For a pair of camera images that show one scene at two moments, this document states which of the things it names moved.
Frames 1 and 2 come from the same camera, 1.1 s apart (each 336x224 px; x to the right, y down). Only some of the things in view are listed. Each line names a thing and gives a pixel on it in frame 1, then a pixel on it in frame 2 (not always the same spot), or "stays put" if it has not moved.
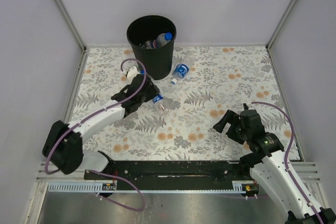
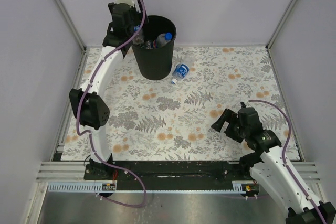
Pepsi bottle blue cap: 161,39 stays put
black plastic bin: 157,62 stays put
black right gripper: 230,117 stays put
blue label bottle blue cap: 161,105 to 139,39
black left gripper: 154,91 to 138,16
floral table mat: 222,103 stays put
